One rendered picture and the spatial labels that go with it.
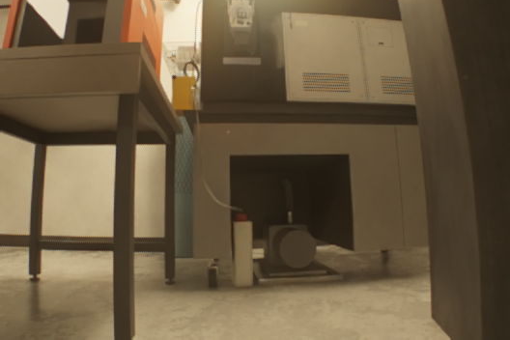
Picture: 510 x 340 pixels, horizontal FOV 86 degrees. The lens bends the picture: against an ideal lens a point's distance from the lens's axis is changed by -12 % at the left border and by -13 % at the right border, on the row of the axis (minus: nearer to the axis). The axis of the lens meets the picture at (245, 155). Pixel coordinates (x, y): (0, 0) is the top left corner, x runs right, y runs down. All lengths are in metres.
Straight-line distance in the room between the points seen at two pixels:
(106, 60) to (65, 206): 2.11
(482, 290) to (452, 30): 0.52
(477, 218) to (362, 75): 1.07
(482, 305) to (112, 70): 0.90
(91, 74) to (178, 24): 2.24
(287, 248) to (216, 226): 0.35
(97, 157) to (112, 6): 1.88
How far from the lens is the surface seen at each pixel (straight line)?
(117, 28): 0.92
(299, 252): 1.44
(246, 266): 1.34
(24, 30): 1.04
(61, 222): 2.79
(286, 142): 1.31
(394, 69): 1.71
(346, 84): 1.55
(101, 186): 2.66
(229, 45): 1.53
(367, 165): 1.41
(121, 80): 0.74
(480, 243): 0.70
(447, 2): 0.81
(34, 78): 0.83
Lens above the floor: 0.34
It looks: 9 degrees up
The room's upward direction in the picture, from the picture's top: 1 degrees counter-clockwise
